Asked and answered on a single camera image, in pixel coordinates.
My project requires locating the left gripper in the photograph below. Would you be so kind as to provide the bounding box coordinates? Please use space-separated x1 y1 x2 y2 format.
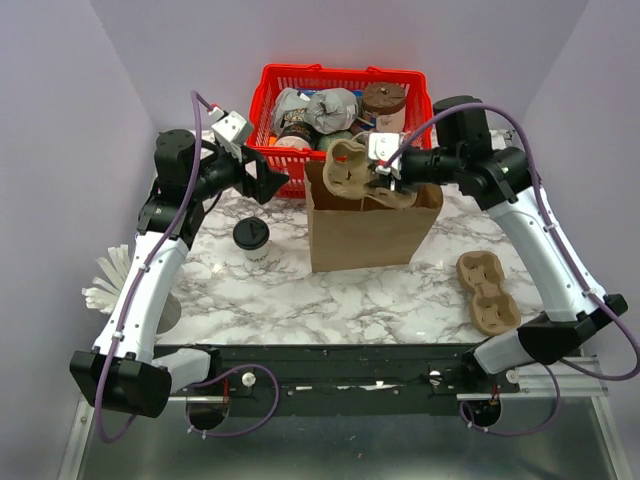
189 141 290 204

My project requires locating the cardboard cup carrier tray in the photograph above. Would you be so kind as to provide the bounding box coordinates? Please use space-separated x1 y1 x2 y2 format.
322 139 417 209

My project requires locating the brown paper bag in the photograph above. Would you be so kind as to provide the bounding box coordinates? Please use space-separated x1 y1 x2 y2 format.
304 162 444 272

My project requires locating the black coffee cup lid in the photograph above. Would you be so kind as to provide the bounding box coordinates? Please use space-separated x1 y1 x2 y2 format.
232 216 270 251

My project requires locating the white paper coffee cup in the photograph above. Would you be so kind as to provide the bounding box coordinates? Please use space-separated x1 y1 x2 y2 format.
243 241 270 262

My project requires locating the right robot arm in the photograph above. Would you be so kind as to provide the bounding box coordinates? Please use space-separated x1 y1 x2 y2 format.
366 95 639 392

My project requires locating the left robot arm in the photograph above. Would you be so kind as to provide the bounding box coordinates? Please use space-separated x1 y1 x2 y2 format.
70 129 289 418

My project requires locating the red plastic shopping basket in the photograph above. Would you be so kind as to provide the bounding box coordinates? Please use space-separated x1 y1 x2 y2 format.
248 64 433 198

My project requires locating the dark lidded jar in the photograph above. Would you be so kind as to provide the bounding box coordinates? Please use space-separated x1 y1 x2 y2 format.
274 122 319 150

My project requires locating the green textured ball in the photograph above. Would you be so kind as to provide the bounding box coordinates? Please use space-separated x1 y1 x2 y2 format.
316 130 353 152

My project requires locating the brown lidded round tub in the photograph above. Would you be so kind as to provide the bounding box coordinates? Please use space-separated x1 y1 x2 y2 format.
361 82 406 133

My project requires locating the grey crumpled foil bag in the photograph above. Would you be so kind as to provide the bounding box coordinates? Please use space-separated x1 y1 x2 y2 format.
271 88 359 134

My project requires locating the grey straw holder cup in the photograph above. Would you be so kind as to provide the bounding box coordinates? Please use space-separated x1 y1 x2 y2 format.
156 292 182 336

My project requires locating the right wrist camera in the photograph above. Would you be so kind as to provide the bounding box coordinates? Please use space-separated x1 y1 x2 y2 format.
366 132 405 179

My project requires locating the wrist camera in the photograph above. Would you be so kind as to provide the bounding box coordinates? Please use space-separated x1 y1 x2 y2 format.
208 105 254 164
366 132 405 179

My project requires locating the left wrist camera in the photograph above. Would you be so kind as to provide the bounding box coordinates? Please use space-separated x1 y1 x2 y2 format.
208 105 254 164

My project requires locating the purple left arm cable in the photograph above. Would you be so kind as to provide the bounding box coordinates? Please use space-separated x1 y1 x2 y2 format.
94 89 281 444

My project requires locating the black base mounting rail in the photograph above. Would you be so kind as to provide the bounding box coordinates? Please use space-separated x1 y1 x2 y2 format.
171 343 533 422

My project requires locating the aluminium frame rail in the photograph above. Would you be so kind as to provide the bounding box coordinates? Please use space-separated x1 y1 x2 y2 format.
446 362 609 401

